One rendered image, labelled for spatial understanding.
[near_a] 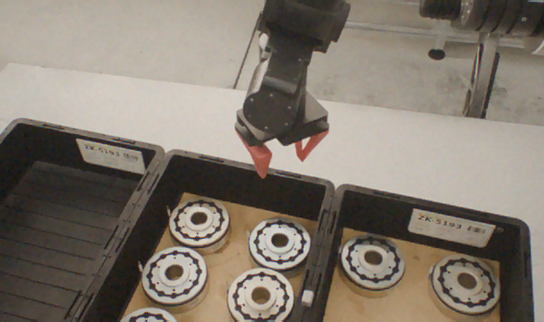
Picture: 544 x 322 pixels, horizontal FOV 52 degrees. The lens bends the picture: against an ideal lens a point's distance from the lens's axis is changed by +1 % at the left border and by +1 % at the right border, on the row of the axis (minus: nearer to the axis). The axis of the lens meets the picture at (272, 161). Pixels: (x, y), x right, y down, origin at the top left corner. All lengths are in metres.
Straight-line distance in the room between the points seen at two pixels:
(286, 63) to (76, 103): 0.97
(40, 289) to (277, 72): 0.59
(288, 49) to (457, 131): 0.85
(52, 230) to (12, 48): 2.05
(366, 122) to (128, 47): 1.72
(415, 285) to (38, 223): 0.66
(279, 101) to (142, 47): 2.30
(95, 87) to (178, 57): 1.27
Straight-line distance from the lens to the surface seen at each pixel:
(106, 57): 2.82
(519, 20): 1.00
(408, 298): 0.93
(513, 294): 0.91
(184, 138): 1.32
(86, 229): 1.03
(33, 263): 1.02
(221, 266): 0.94
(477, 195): 1.27
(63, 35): 3.04
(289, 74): 0.56
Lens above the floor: 1.63
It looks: 48 degrees down
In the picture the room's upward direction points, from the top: straight up
